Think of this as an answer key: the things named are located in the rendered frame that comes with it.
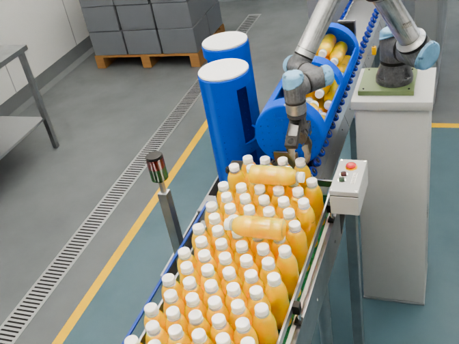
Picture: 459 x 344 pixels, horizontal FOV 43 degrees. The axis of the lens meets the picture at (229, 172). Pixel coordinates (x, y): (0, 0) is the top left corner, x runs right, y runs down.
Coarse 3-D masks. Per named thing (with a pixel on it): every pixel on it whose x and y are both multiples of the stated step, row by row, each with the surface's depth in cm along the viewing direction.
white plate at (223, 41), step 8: (224, 32) 364; (232, 32) 362; (240, 32) 360; (208, 40) 357; (216, 40) 355; (224, 40) 353; (232, 40) 350; (240, 40) 348; (208, 48) 346; (216, 48) 344; (224, 48) 342
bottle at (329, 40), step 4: (324, 36) 296; (328, 36) 294; (332, 36) 295; (324, 40) 290; (328, 40) 290; (332, 40) 292; (336, 40) 297; (320, 44) 288; (324, 44) 286; (328, 44) 287; (332, 44) 290; (320, 48) 286; (324, 48) 285; (328, 48) 286; (332, 48) 289; (328, 52) 286
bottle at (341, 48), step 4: (336, 44) 296; (340, 44) 294; (344, 44) 295; (336, 48) 290; (340, 48) 290; (344, 48) 293; (332, 52) 289; (336, 52) 287; (340, 52) 288; (344, 52) 291; (332, 56) 287; (336, 56) 286; (340, 56) 287; (344, 56) 293; (340, 60) 287
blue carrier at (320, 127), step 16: (336, 32) 296; (352, 48) 298; (320, 64) 259; (352, 64) 283; (336, 80) 261; (272, 96) 245; (336, 96) 253; (272, 112) 233; (256, 128) 240; (272, 128) 237; (320, 128) 230; (272, 144) 242; (320, 144) 234
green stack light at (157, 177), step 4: (164, 168) 210; (152, 172) 209; (156, 172) 209; (160, 172) 209; (164, 172) 210; (152, 176) 210; (156, 176) 210; (160, 176) 210; (164, 176) 211; (168, 176) 214; (152, 180) 212; (156, 180) 211; (160, 180) 211; (164, 180) 212
